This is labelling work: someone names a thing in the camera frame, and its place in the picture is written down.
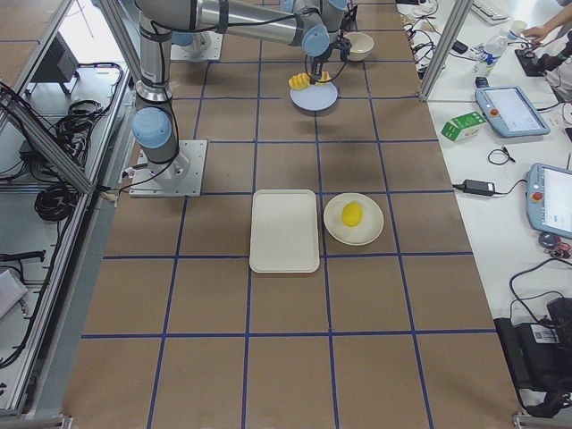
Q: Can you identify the yellow lemon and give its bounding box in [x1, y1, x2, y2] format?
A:
[341, 201, 363, 227]

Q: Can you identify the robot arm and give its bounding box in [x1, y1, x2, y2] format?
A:
[129, 0, 351, 198]

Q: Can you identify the green white box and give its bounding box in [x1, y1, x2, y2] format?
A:
[441, 111, 486, 142]

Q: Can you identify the teach pendant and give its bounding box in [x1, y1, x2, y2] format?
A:
[475, 86, 551, 138]
[526, 163, 571, 239]

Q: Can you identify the black power adapter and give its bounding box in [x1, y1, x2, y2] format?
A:
[463, 179, 496, 197]

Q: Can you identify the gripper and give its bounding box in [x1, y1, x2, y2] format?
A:
[307, 47, 332, 83]

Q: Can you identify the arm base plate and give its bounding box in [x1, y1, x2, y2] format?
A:
[171, 31, 223, 63]
[129, 140, 207, 198]

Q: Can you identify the water bottle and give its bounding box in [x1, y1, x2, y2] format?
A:
[473, 30, 509, 78]

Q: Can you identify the cream tray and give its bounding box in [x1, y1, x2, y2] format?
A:
[249, 189, 320, 273]

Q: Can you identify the cream plate with lemon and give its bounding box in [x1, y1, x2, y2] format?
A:
[324, 193, 384, 246]

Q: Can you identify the person hand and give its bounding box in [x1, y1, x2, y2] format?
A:
[521, 26, 551, 43]

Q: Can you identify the blue plate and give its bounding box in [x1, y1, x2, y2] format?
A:
[290, 82, 339, 112]

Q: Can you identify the teach pendant near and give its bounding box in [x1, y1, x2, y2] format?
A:
[526, 163, 571, 239]

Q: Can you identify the teach pendant far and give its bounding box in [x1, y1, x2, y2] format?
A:
[475, 86, 551, 138]

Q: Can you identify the cream bowl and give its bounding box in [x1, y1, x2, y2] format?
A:
[344, 32, 374, 62]

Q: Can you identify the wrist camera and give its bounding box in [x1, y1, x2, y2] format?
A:
[332, 36, 351, 63]

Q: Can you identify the black plate rack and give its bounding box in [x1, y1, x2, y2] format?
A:
[341, 4, 358, 31]

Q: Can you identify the aluminium frame post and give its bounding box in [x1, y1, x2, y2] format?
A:
[418, 0, 473, 101]

